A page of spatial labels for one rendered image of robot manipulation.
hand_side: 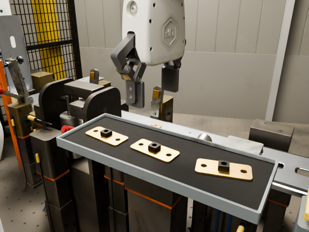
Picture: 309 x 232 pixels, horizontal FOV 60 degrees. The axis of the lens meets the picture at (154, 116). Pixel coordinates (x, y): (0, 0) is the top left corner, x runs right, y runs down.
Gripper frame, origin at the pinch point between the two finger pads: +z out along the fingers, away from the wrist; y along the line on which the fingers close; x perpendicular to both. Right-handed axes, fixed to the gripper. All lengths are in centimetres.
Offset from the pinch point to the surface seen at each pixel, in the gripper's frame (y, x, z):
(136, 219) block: -3.6, 1.2, 24.5
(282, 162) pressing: 37.1, -15.7, 26.4
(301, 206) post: 2.7, -23.6, 12.5
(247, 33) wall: 241, 66, 16
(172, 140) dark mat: 4.7, -0.8, 10.5
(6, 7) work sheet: 41, 127, -10
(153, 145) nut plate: 0.0, 0.0, 9.8
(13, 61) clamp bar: 11, 68, 6
